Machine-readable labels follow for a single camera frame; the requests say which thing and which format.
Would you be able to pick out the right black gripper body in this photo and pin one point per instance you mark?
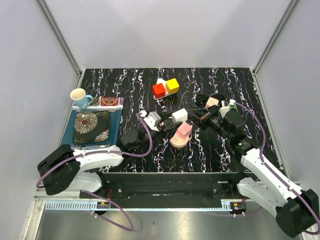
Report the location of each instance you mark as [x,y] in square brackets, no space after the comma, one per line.
[214,122]

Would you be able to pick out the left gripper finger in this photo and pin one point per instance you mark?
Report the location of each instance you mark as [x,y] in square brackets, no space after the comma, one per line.
[170,130]
[167,115]

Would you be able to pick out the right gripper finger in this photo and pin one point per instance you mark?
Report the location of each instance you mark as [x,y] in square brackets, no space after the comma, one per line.
[198,119]
[202,111]

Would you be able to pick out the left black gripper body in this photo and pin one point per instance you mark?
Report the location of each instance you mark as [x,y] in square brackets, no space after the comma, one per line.
[155,134]

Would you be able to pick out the round pink power strip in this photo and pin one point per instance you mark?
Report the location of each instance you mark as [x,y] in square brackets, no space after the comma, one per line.
[179,142]

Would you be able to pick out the pink cube socket front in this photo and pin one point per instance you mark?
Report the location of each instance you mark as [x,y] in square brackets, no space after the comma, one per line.
[184,130]

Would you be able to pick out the pink cube socket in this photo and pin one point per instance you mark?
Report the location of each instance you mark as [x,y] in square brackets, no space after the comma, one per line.
[184,130]
[211,102]

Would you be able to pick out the red cube socket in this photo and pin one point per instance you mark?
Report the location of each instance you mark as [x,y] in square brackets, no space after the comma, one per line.
[158,91]

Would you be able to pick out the yellow cube socket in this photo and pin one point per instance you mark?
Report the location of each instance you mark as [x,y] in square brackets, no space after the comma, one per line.
[172,86]

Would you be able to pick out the white triangular power strip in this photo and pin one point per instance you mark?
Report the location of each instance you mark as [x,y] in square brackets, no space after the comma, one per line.
[159,80]

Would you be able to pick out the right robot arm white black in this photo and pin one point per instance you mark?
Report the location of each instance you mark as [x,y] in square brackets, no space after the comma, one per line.
[294,209]

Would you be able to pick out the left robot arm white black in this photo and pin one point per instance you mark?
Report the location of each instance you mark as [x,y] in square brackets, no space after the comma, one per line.
[66,168]

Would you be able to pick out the pink cube socket rear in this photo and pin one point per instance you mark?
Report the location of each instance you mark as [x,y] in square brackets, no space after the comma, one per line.
[211,102]

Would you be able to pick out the patterned blue cloth mat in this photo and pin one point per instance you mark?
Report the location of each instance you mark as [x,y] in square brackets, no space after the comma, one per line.
[114,105]

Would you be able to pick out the black floral square plate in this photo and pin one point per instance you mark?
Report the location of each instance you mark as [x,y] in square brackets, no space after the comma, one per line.
[91,127]

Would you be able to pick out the blue ceramic mug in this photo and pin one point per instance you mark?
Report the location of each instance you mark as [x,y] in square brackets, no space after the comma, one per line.
[80,98]

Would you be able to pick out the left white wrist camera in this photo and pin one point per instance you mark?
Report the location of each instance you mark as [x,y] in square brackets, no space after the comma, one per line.
[152,119]

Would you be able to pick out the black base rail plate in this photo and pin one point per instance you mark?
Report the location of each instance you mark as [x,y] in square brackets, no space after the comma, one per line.
[171,190]

